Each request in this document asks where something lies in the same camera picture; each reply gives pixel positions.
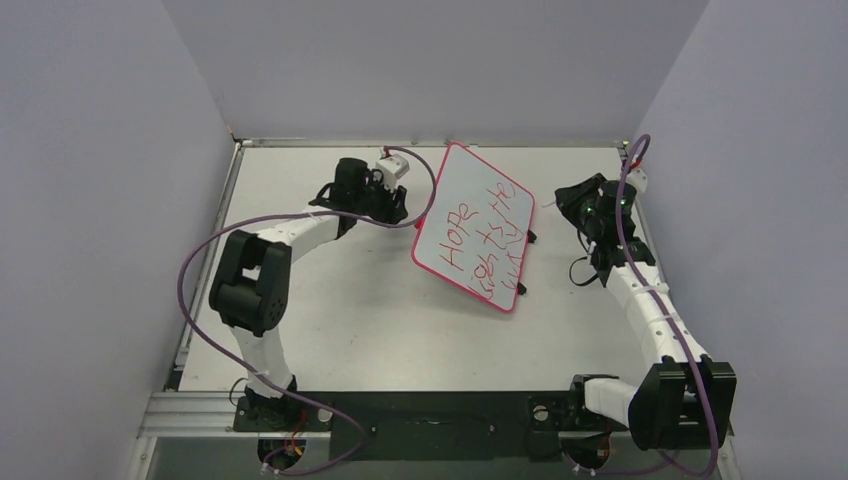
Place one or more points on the pink framed whiteboard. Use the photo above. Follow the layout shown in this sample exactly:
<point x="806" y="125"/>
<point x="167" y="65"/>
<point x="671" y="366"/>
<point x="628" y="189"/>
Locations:
<point x="477" y="230"/>

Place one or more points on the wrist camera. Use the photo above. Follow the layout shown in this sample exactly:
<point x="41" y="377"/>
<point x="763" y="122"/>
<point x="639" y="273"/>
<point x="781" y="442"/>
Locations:
<point x="637" y="178"/>
<point x="390" y="170"/>

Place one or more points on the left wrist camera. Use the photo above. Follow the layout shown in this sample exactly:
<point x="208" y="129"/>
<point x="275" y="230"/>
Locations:
<point x="390" y="170"/>

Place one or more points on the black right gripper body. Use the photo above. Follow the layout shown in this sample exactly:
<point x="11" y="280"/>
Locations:
<point x="582" y="201"/>

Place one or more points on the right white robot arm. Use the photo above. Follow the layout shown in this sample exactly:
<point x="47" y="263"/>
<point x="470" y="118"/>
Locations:
<point x="685" y="399"/>

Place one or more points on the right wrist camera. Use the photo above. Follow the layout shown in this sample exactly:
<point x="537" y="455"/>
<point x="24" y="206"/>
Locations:
<point x="637" y="178"/>

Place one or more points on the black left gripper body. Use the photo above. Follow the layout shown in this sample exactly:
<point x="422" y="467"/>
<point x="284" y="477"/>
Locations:
<point x="379" y="202"/>

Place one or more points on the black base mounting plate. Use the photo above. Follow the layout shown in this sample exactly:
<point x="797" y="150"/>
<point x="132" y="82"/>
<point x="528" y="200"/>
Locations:
<point x="429" y="426"/>

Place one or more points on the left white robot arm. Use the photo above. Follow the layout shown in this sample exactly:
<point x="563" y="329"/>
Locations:
<point x="250" y="289"/>

